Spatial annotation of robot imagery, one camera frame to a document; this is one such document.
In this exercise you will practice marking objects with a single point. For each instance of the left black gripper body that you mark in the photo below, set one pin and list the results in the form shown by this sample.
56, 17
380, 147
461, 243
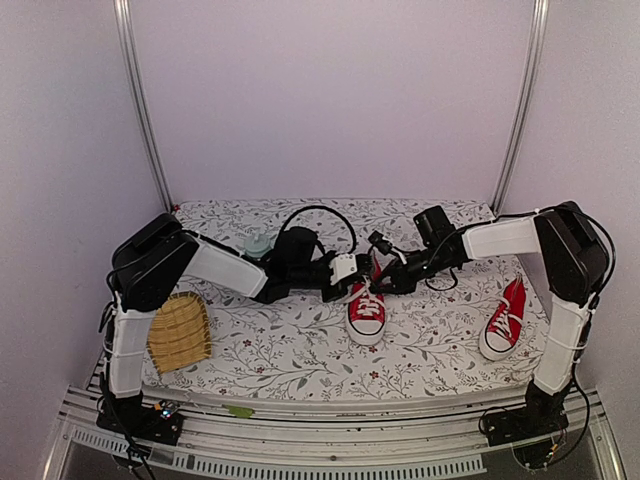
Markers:
338, 292

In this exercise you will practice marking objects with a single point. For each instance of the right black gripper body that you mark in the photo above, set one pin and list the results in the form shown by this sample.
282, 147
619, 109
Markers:
408, 284

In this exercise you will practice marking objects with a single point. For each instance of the red sneaker with laces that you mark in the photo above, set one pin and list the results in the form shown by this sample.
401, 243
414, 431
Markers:
366, 312

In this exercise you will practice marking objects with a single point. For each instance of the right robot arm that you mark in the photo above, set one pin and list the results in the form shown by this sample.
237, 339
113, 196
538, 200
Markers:
578, 256

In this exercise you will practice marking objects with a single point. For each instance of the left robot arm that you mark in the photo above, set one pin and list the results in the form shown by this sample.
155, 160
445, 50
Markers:
147, 267

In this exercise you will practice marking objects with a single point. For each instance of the floral patterned table mat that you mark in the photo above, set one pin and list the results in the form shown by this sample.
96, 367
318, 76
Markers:
298, 348

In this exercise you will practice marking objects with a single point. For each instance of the green tape piece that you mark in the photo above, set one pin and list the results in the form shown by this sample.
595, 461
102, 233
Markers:
239, 411

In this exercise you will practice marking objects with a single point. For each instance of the woven bamboo basket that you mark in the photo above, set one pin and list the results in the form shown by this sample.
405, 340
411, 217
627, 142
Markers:
180, 334

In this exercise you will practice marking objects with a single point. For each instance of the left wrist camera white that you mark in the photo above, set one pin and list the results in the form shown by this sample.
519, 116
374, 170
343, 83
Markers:
344, 266

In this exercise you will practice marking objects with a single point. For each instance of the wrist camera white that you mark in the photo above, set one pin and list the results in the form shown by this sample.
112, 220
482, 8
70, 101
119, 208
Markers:
385, 246
344, 266

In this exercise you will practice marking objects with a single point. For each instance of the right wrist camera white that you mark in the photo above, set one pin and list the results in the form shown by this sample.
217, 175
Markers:
385, 246

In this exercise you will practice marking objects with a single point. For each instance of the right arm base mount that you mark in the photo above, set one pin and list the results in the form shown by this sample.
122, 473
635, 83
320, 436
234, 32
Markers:
525, 425

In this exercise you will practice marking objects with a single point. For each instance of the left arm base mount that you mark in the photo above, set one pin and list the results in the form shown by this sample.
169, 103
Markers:
140, 422

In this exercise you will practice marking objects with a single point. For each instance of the right aluminium frame post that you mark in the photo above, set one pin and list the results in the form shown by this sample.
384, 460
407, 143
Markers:
531, 67

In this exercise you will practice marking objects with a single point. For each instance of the aluminium frame post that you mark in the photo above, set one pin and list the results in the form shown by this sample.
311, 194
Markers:
124, 24
531, 67

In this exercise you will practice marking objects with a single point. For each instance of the front aluminium rail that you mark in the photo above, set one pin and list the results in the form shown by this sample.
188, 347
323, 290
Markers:
421, 438

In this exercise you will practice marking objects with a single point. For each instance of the left aluminium frame post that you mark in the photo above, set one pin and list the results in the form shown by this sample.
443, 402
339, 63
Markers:
124, 24

